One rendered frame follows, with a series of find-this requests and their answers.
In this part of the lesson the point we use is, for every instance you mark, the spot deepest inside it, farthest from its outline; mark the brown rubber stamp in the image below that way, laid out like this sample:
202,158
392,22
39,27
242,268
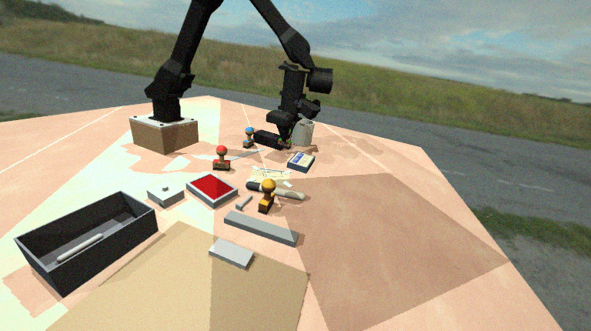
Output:
268,186

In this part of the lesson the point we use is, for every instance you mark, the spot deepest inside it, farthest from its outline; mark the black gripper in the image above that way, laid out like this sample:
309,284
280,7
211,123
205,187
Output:
285,119

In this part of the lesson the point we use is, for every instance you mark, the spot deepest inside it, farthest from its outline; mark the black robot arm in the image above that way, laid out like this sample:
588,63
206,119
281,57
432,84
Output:
174,76

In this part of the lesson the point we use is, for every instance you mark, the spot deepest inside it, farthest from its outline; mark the red-handled rubber stamp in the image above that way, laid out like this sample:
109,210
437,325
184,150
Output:
221,164

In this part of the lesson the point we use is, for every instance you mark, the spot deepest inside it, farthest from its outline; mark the cream and blue stamp pad tin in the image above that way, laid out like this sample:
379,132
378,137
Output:
301,162

